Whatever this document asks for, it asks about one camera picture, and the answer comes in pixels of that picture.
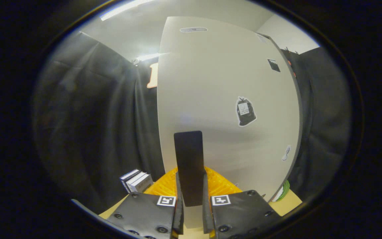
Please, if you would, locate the black backdrop cloth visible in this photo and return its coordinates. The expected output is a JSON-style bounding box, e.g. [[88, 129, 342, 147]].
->
[[33, 32, 352, 213]]

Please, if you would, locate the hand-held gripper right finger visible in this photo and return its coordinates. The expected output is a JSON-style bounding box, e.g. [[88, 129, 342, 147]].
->
[[203, 167, 282, 239]]

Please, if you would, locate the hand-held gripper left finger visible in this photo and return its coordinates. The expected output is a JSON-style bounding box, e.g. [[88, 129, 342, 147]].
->
[[106, 167, 184, 239]]

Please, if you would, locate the watermelon pattern object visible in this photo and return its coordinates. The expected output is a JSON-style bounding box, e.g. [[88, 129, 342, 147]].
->
[[271, 180, 291, 202]]

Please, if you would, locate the blue spine book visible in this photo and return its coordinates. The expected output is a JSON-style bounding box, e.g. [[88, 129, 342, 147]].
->
[[120, 169, 142, 194]]

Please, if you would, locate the black door handle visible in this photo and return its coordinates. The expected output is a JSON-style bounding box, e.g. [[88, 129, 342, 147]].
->
[[174, 131, 205, 207]]

